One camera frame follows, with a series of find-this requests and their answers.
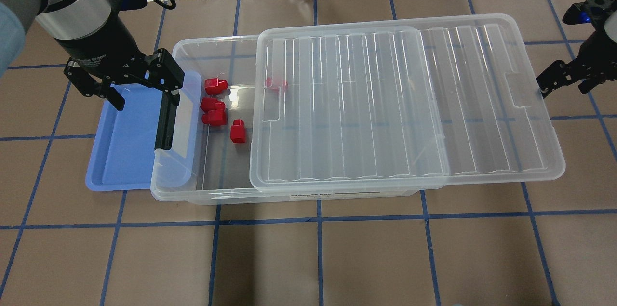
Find clear plastic box lid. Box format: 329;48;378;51
249;13;565;194

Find red block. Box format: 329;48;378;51
203;77;228;96
265;76;287;93
230;119;247;144
200;97;226;113

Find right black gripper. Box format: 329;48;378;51
536;0;617;99

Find blue plastic tray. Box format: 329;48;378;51
85;71;202;191

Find clear plastic storage box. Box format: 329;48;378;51
151;29;450;204

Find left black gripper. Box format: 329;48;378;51
64;31;185;150

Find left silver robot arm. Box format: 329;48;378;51
1;0;185;150

